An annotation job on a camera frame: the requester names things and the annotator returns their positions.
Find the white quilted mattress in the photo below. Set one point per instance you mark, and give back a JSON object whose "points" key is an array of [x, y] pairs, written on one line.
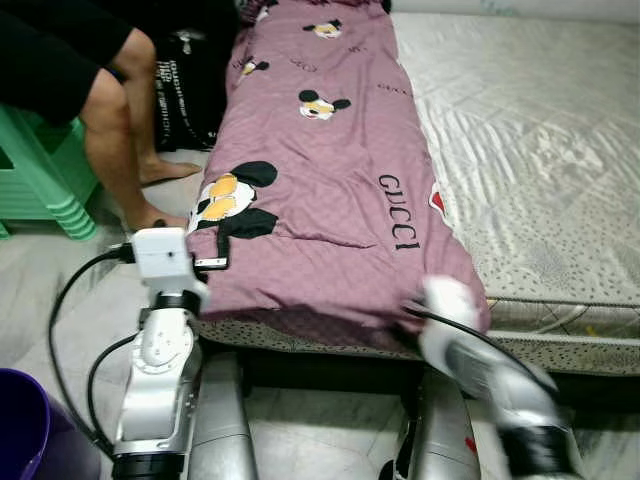
{"points": [[540, 150]]}

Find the silver right robot leg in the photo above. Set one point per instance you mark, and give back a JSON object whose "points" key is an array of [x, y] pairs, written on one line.
{"points": [[435, 440]]}

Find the green plastic stool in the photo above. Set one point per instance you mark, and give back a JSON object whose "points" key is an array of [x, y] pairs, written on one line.
{"points": [[40, 180]]}

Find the silver robot leg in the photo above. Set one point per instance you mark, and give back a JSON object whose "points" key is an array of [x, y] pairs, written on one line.
{"points": [[220, 420], [435, 440]]}

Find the black bag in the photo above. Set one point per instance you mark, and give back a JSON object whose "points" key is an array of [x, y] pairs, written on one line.
{"points": [[195, 90]]}

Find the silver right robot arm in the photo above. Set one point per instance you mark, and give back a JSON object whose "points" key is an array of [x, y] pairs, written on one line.
{"points": [[510, 400]]}

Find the silver left robot leg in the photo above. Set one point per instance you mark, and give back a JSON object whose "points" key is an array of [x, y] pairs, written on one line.
{"points": [[220, 420]]}

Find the seated person in black shorts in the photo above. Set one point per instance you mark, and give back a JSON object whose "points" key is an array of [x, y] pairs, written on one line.
{"points": [[110, 130]]}

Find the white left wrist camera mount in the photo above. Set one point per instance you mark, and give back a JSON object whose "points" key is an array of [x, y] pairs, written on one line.
{"points": [[160, 255]]}

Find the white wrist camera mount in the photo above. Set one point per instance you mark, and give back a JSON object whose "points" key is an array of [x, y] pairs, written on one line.
{"points": [[160, 255], [448, 310]]}

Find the purple plastic bin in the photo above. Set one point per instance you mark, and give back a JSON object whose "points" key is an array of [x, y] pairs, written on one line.
{"points": [[30, 430]]}

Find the pink cartoon mouse blanket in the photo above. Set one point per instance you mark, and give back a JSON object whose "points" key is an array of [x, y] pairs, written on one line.
{"points": [[330, 170]]}

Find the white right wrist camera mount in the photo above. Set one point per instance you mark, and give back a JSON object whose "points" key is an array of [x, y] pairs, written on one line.
{"points": [[448, 310]]}

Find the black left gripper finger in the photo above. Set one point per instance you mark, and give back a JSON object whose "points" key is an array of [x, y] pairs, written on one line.
{"points": [[224, 247]]}

